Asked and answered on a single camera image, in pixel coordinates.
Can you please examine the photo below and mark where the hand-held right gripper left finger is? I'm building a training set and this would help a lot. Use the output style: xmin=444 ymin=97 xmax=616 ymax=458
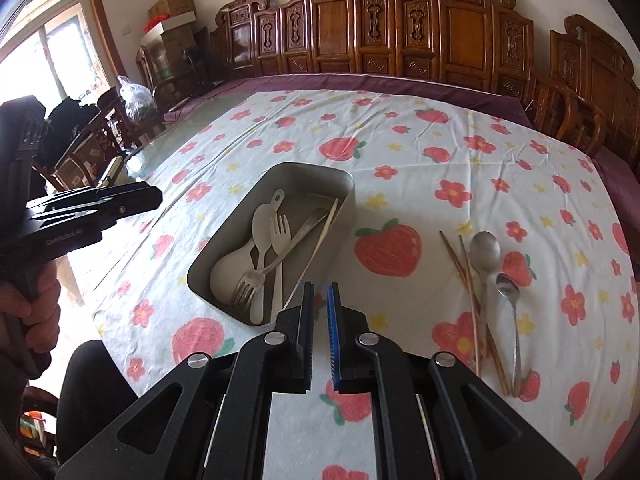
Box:
xmin=54 ymin=281 xmax=317 ymax=480

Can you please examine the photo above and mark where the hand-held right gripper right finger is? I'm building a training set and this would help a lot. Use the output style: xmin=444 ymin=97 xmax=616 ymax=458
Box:
xmin=326 ymin=282 xmax=583 ymax=480

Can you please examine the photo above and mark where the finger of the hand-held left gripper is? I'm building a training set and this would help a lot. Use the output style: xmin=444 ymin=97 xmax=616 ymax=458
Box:
xmin=37 ymin=192 xmax=164 ymax=224
xmin=26 ymin=183 xmax=157 ymax=207

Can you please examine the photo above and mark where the metal fork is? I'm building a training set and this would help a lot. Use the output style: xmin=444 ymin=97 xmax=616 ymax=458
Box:
xmin=231 ymin=209 xmax=330 ymax=311

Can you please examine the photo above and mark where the cream plastic fork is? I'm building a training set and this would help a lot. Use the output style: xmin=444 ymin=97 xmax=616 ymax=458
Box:
xmin=250 ymin=214 xmax=292 ymax=326

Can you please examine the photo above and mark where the wooden chopstick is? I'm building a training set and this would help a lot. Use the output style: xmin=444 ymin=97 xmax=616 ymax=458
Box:
xmin=439 ymin=230 xmax=511 ymax=396
xmin=458 ymin=235 xmax=483 ymax=377
xmin=285 ymin=198 xmax=340 ymax=309

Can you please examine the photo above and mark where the cream plastic rice scoop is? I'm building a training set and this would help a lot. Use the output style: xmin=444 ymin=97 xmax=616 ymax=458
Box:
xmin=210 ymin=189 xmax=286 ymax=302

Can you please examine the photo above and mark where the rectangular metal tin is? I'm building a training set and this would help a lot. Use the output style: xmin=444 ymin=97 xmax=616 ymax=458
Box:
xmin=187 ymin=162 xmax=356 ymax=328

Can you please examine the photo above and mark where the cream plastic spoon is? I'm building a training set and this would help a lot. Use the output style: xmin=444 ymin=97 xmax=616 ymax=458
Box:
xmin=251 ymin=204 xmax=275 ymax=271

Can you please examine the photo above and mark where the large metal spoon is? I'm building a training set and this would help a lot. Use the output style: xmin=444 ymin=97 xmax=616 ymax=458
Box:
xmin=469 ymin=231 xmax=502 ymax=361

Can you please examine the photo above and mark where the small metal spoon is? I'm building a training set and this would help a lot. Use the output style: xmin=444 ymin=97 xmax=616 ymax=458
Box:
xmin=495 ymin=273 xmax=524 ymax=397

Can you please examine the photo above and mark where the person's left hand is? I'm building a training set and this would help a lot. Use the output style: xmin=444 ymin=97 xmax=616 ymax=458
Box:
xmin=0 ymin=260 xmax=62 ymax=362

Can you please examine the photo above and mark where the dark wooden chair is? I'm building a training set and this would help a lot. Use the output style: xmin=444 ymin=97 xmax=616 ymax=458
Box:
xmin=32 ymin=94 xmax=167 ymax=192

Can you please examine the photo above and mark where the clear plastic bag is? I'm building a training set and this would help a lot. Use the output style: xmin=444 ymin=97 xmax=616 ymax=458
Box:
xmin=117 ymin=75 xmax=159 ymax=124

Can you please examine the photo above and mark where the black bag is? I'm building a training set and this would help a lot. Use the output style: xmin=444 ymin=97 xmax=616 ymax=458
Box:
xmin=45 ymin=97 xmax=102 ymax=137

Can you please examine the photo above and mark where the white flat box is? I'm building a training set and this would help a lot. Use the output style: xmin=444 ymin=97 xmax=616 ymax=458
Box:
xmin=140 ymin=11 xmax=197 ymax=47

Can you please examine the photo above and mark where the strawberry flower print tablecloth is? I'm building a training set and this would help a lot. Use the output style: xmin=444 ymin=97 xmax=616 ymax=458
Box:
xmin=92 ymin=89 xmax=640 ymax=480

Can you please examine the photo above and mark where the person's black pants leg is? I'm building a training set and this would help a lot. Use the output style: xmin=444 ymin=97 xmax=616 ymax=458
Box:
xmin=56 ymin=340 xmax=147 ymax=467

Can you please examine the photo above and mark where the brown cardboard box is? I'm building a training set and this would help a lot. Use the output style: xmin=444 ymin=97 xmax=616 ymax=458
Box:
xmin=148 ymin=0 xmax=196 ymax=22

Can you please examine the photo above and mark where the long purple seat cushion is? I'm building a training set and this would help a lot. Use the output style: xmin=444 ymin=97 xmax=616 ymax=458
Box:
xmin=167 ymin=74 xmax=532 ymax=128

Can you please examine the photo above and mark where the carved wooden sofa bench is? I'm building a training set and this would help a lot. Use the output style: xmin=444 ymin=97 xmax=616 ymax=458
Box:
xmin=207 ymin=0 xmax=537 ymax=97

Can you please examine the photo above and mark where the small purple seat cushion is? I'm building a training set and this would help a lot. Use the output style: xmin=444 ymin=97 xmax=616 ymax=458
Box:
xmin=591 ymin=152 xmax=640 ymax=223

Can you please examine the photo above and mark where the carved wooden armchair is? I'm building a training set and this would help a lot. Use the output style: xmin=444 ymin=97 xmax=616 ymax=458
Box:
xmin=520 ymin=15 xmax=640 ymax=163

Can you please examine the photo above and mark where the wooden door frame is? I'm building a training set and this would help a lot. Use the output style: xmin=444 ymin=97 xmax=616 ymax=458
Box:
xmin=75 ymin=0 xmax=132 ymax=82

